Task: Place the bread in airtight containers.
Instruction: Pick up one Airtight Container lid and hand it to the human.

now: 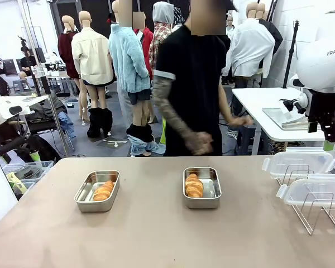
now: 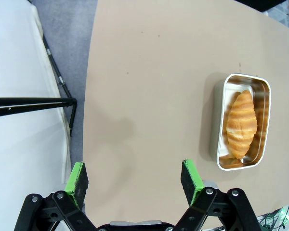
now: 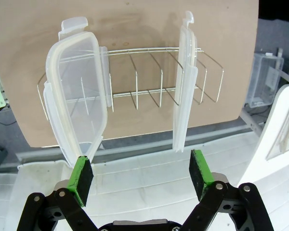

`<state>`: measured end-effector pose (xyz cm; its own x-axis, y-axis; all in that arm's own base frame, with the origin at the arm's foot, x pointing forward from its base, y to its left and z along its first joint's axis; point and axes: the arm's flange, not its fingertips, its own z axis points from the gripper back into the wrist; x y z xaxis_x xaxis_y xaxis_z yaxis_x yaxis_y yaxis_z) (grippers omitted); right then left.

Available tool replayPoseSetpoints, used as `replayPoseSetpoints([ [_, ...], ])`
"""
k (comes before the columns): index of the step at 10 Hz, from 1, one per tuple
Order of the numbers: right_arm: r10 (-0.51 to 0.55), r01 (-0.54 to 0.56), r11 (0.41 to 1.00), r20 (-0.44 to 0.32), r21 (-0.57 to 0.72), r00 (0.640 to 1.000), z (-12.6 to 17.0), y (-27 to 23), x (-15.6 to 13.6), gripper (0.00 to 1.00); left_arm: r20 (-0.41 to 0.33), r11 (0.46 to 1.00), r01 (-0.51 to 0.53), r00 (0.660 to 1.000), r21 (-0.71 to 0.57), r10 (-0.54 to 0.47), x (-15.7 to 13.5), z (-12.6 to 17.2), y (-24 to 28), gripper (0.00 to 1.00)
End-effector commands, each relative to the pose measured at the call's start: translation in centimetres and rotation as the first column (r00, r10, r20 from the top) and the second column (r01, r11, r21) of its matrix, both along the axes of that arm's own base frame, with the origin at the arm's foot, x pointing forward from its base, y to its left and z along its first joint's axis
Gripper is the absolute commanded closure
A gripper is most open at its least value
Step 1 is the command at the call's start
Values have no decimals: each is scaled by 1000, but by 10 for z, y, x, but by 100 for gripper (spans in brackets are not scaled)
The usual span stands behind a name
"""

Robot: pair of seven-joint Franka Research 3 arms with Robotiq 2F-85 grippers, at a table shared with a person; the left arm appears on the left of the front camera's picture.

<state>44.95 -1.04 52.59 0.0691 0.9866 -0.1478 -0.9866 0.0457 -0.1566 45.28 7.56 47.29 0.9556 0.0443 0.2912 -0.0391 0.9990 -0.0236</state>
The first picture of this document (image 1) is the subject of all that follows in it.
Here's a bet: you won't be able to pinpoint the mannequin in blue fleece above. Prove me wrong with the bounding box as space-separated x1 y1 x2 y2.
108 0 152 132

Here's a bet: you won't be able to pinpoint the dark plastic stool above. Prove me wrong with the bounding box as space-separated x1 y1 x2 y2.
236 125 258 156

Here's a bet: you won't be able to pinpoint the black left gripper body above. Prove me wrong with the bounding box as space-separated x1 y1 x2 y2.
0 122 31 153

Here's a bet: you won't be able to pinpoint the steel rectangular container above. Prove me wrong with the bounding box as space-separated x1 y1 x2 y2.
74 170 121 213
183 166 222 209

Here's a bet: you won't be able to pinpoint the golden croissant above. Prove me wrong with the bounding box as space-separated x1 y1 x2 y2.
93 180 114 202
185 173 204 198

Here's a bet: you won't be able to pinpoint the seated person in black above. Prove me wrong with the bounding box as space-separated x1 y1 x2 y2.
18 49 37 82

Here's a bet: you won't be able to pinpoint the white side table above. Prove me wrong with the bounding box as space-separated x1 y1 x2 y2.
231 87 335 156

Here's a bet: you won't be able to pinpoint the silver metal pole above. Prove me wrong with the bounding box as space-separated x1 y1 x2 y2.
16 0 70 157

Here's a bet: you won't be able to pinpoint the black tripod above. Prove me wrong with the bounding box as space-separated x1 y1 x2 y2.
281 19 301 90

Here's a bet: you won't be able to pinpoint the person's left hand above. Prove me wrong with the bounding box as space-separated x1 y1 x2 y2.
228 114 253 128

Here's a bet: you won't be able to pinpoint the person's tattooed right forearm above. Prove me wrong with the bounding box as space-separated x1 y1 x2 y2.
152 79 204 146

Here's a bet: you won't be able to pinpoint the mannequin in plaid hoodie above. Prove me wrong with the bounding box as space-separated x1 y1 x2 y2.
149 1 186 80

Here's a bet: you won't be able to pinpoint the clear plastic storage bin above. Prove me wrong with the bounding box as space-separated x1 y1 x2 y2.
2 160 54 198

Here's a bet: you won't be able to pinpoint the person in black t-shirt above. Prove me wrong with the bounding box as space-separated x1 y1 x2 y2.
153 23 227 157

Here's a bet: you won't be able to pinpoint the mannequin in black jacket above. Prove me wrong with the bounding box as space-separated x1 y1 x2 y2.
256 2 284 56

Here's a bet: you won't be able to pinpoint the mannequin in maroon dress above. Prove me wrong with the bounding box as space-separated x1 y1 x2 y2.
58 15 80 118

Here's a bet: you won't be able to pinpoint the mannequin in white shirt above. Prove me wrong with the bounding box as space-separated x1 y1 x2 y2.
222 1 276 84

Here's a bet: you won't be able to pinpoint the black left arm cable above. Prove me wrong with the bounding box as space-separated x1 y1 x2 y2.
0 133 30 159

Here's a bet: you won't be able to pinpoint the person's left forearm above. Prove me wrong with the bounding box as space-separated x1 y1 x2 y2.
217 83 241 123

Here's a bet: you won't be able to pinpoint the metal wire rack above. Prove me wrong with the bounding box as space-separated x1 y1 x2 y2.
275 164 335 236

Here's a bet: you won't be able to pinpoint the black fuzzy boot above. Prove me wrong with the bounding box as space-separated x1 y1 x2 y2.
100 108 113 135
87 107 104 139

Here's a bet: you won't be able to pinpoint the person's right hand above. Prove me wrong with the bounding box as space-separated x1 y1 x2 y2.
185 131 214 156

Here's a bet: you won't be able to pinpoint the perforated metal baking tray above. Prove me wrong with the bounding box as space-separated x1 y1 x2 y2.
262 107 324 131

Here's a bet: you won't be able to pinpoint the mannequin in red jacket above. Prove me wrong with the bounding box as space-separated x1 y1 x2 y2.
132 12 155 82

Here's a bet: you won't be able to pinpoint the mannequin in cream jacket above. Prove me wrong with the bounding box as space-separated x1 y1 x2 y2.
71 10 114 123

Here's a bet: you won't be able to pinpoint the lowered black and denim trousers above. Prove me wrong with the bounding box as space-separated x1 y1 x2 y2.
127 124 166 157

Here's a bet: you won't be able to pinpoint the white desk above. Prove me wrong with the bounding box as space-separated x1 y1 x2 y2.
0 94 50 112

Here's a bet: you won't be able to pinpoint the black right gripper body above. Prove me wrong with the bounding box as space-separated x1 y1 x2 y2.
307 89 335 143

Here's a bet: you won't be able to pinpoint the black camera stand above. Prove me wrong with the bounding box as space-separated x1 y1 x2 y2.
18 35 54 97

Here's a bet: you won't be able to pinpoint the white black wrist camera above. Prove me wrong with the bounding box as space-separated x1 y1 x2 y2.
279 93 310 115

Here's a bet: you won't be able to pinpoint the clear plastic clip lid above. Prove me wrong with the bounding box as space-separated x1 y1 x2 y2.
261 147 335 179
276 173 335 208

